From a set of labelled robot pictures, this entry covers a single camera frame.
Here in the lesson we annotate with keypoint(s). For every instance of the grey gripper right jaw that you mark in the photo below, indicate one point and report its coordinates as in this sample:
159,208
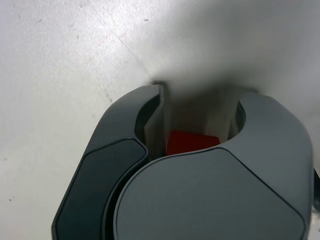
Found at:
212,195

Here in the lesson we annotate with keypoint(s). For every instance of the red cube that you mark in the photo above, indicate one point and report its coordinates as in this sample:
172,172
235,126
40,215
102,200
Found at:
190,143

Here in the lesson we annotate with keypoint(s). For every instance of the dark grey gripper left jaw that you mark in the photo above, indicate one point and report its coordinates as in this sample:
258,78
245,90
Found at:
100,175

